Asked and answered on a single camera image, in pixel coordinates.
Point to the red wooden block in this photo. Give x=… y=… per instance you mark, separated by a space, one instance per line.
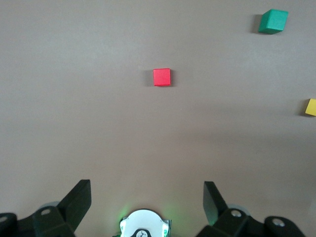
x=162 y=77

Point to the yellow wooden block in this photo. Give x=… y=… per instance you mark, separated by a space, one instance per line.
x=311 y=107

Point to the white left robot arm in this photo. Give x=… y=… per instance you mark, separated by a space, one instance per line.
x=143 y=222

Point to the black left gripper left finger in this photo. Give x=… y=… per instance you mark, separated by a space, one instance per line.
x=71 y=209

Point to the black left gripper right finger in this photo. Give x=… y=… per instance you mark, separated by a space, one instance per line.
x=214 y=207

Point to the green wooden block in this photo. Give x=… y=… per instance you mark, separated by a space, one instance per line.
x=272 y=21

